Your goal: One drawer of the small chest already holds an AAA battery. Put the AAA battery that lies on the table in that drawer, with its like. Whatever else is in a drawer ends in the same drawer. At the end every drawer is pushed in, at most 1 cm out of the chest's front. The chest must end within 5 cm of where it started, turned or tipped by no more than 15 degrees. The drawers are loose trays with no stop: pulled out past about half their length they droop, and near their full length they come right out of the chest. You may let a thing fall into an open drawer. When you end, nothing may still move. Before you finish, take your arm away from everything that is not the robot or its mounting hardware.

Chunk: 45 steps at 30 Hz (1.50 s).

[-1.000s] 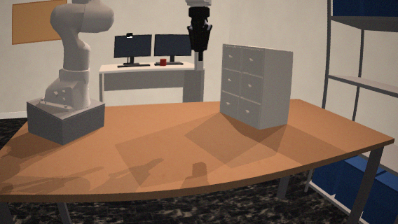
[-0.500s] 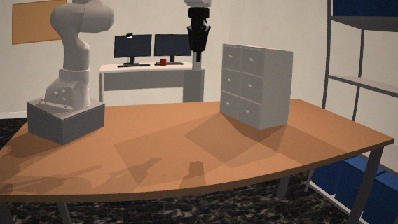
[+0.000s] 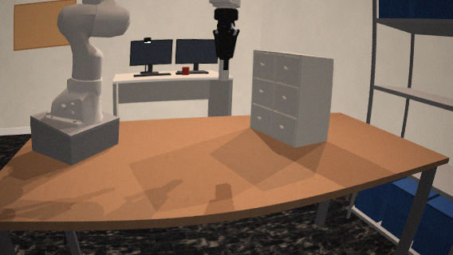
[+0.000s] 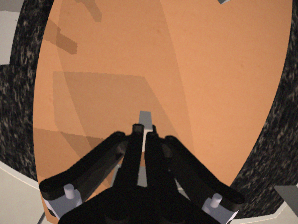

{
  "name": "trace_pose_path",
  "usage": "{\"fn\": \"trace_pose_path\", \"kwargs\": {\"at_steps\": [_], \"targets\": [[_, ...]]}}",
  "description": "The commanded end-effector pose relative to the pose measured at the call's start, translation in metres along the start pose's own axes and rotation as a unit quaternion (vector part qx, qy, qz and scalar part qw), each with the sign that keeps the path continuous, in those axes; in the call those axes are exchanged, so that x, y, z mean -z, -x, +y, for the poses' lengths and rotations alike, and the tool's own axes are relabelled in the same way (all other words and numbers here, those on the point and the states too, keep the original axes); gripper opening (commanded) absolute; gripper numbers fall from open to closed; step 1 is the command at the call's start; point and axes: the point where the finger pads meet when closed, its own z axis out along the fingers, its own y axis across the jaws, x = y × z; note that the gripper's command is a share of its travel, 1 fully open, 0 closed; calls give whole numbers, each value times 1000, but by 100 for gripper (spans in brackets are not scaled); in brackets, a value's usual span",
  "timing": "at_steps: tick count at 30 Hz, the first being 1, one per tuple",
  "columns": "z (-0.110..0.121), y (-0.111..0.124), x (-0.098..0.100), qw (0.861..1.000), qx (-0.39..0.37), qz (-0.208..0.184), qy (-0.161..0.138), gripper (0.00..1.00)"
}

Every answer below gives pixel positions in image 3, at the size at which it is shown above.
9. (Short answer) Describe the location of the grey small chest of drawers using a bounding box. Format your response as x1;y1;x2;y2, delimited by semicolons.
250;52;334;147

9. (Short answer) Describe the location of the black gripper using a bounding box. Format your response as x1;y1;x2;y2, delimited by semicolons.
213;8;239;81

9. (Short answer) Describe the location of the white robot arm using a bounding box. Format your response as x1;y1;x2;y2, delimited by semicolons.
45;0;131;127

